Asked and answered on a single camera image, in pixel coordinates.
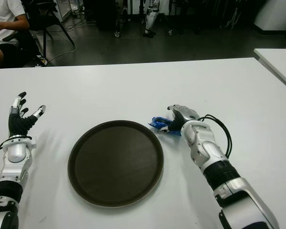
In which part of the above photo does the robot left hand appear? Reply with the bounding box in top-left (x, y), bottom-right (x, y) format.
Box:
top-left (8, 92), bottom-right (47, 139)

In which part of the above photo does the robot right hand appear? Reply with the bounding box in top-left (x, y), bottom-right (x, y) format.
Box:
top-left (158, 104), bottom-right (201, 134)

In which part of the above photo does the blue Oreo packet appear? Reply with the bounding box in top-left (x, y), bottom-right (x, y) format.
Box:
top-left (147, 116), bottom-right (182, 137)

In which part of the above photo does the black wheeled stand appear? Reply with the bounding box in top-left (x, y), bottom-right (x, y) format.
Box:
top-left (161, 9), bottom-right (182, 36)

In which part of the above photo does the round brown tray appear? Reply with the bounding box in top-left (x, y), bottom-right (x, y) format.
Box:
top-left (67, 120), bottom-right (164, 210)

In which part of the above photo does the white humanoid robot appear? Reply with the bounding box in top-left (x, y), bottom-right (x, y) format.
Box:
top-left (143, 0), bottom-right (162, 38)

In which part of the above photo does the seated person white shirt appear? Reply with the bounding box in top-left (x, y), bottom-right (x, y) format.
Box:
top-left (0, 0), bottom-right (31, 69)

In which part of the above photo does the white side table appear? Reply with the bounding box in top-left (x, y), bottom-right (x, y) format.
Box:
top-left (253, 48), bottom-right (286, 94)

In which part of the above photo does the black chair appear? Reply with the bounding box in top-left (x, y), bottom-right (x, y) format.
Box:
top-left (2, 0), bottom-right (76, 67)

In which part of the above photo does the black equipment cart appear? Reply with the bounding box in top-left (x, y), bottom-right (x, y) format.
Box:
top-left (95, 0), bottom-right (122, 38)

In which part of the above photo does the white cabinet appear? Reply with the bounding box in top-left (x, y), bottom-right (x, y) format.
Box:
top-left (254, 0), bottom-right (286, 31)

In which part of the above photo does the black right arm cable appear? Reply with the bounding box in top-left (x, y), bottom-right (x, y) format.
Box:
top-left (197, 114), bottom-right (233, 158)

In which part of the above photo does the white floor cable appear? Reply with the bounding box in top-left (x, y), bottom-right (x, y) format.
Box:
top-left (46, 18), bottom-right (96, 62)

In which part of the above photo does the folded silver frame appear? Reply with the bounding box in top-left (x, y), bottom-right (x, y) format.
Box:
top-left (225, 7), bottom-right (241, 29)

